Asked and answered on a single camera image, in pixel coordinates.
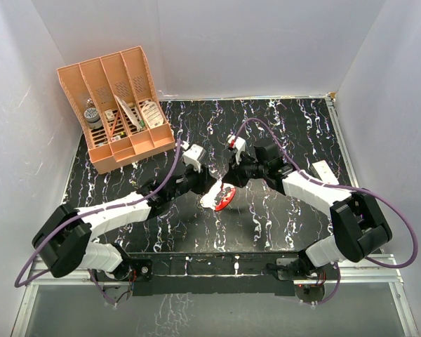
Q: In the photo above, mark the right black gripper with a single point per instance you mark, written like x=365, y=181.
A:
x=234, y=175

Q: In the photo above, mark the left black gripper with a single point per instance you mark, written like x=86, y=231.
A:
x=204, y=181

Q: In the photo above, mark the steel key holder red handle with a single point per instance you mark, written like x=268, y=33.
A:
x=218, y=197

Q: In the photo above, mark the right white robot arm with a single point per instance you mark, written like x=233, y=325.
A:
x=359, y=225

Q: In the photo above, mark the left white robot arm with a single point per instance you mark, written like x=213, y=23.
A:
x=74, y=246

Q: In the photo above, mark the white box red label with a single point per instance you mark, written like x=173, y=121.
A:
x=322, y=171

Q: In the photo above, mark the white labelled packet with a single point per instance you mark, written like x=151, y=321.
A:
x=152, y=114

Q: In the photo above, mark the white paper card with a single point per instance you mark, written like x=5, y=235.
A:
x=129, y=113

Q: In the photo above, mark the red pencil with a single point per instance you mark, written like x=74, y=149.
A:
x=114, y=125

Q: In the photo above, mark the small white eraser block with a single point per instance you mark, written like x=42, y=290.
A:
x=109, y=115

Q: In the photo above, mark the peach desk organizer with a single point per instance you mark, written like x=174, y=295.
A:
x=94, y=83

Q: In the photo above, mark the small grey jar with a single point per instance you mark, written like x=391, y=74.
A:
x=92, y=118

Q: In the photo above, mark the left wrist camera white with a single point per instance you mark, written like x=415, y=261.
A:
x=193, y=157

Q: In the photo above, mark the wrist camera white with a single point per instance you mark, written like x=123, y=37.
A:
x=238, y=144
x=193, y=157

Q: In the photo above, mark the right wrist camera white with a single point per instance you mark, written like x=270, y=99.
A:
x=238, y=144

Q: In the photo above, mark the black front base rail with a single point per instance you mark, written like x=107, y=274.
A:
x=209, y=273

